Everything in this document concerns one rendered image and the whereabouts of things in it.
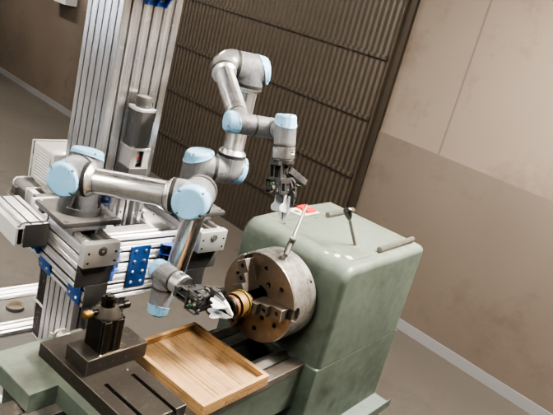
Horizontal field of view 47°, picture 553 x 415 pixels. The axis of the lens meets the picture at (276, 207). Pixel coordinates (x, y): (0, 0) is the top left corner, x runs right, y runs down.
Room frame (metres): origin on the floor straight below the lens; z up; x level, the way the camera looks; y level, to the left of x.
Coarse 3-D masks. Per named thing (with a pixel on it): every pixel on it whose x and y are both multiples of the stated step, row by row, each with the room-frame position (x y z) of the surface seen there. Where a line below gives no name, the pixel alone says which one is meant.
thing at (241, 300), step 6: (228, 294) 1.87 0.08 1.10; (234, 294) 1.85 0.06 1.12; (240, 294) 1.85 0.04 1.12; (246, 294) 1.86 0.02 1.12; (228, 300) 1.83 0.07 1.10; (234, 300) 1.82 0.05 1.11; (240, 300) 1.83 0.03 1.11; (246, 300) 1.85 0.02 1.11; (252, 300) 1.88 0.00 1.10; (234, 306) 1.81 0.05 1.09; (240, 306) 1.82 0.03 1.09; (246, 306) 1.84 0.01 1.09; (234, 312) 1.81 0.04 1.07; (240, 312) 1.83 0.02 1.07; (246, 312) 1.84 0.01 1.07; (234, 318) 1.82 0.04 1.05
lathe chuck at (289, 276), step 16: (240, 256) 2.01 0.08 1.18; (256, 256) 1.97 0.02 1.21; (272, 256) 1.95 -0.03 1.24; (288, 256) 1.99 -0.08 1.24; (256, 272) 1.96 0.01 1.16; (272, 272) 1.93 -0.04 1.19; (288, 272) 1.91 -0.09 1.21; (272, 288) 1.92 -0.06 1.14; (288, 288) 1.88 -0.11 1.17; (304, 288) 1.92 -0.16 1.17; (288, 304) 1.87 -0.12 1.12; (304, 304) 1.90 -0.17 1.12; (256, 320) 1.93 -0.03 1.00; (272, 320) 1.90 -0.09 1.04; (288, 320) 1.86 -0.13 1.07; (304, 320) 1.93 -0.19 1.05; (256, 336) 1.92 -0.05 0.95; (272, 336) 1.89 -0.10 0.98
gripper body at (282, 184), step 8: (272, 168) 2.07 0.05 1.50; (280, 168) 2.06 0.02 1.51; (288, 168) 2.09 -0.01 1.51; (272, 176) 2.07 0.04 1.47; (280, 176) 2.05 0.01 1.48; (288, 176) 2.09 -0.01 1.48; (272, 184) 2.06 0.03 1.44; (280, 184) 2.04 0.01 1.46; (288, 184) 2.07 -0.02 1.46; (272, 192) 2.05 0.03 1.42; (280, 192) 2.03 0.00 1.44; (288, 192) 2.07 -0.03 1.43
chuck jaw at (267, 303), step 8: (264, 296) 1.92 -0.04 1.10; (256, 304) 1.85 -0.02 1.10; (264, 304) 1.86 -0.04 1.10; (272, 304) 1.87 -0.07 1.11; (280, 304) 1.89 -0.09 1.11; (256, 312) 1.85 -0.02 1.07; (264, 312) 1.85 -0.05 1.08; (272, 312) 1.85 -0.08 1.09; (280, 312) 1.84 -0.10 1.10; (288, 312) 1.87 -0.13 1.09; (296, 312) 1.88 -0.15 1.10; (280, 320) 1.83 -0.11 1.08
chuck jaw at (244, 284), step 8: (248, 256) 1.99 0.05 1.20; (240, 264) 1.96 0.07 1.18; (248, 264) 1.95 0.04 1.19; (240, 272) 1.95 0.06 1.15; (248, 272) 1.93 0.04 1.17; (240, 280) 1.92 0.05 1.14; (248, 280) 1.92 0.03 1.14; (256, 280) 1.95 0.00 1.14; (240, 288) 1.89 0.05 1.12; (248, 288) 1.90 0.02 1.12; (256, 288) 1.93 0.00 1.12
